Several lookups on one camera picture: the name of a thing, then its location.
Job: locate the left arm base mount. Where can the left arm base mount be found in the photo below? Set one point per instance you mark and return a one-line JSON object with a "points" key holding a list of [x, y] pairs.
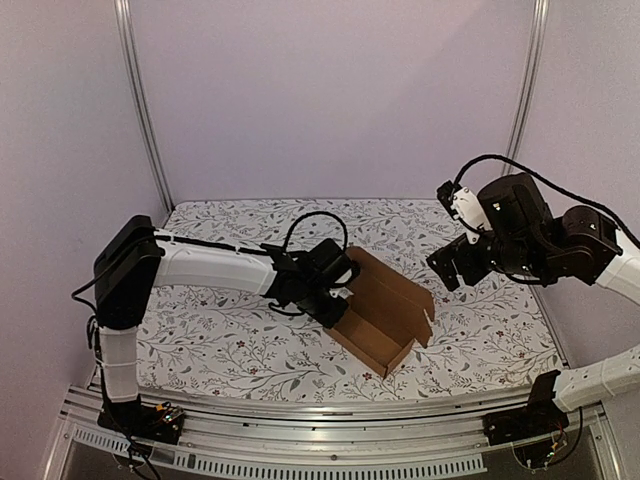
{"points": [[160, 423]]}

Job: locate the right aluminium frame post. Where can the right aluminium frame post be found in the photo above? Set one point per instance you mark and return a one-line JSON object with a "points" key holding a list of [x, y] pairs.
{"points": [[532, 64]]}

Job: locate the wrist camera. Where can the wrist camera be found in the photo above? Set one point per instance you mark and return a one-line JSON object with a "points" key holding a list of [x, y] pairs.
{"points": [[463, 206], [342, 292]]}

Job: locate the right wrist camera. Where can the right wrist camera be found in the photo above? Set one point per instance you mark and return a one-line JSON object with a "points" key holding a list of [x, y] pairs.
{"points": [[463, 206]]}

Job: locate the floral patterned table mat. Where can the floral patterned table mat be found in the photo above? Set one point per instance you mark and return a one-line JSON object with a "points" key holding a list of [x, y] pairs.
{"points": [[226, 343]]}

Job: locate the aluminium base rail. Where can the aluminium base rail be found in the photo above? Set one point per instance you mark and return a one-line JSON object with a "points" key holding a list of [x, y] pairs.
{"points": [[414, 439]]}

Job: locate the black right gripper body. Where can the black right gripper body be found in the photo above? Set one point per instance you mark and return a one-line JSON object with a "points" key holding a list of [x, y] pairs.
{"points": [[458, 261]]}

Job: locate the aluminium frame post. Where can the aluminium frame post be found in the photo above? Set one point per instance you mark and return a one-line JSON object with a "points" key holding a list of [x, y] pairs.
{"points": [[532, 64], [133, 69]]}

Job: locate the left aluminium frame post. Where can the left aluminium frame post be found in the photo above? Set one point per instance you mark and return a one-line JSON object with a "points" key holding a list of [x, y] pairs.
{"points": [[133, 69]]}

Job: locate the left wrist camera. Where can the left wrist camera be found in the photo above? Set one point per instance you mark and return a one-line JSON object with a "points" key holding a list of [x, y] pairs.
{"points": [[342, 292]]}

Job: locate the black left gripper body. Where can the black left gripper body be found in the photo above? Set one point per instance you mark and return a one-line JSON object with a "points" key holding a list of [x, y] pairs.
{"points": [[312, 305]]}

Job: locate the brown cardboard box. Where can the brown cardboard box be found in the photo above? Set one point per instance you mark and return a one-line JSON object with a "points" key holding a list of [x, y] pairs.
{"points": [[387, 314]]}

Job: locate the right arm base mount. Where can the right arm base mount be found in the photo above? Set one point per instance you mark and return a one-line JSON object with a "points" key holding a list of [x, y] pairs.
{"points": [[540, 416]]}

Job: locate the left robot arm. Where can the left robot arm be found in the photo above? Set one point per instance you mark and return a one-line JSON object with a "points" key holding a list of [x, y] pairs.
{"points": [[142, 257]]}

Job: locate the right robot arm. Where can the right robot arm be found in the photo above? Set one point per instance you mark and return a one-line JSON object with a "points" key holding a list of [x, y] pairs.
{"points": [[510, 230]]}

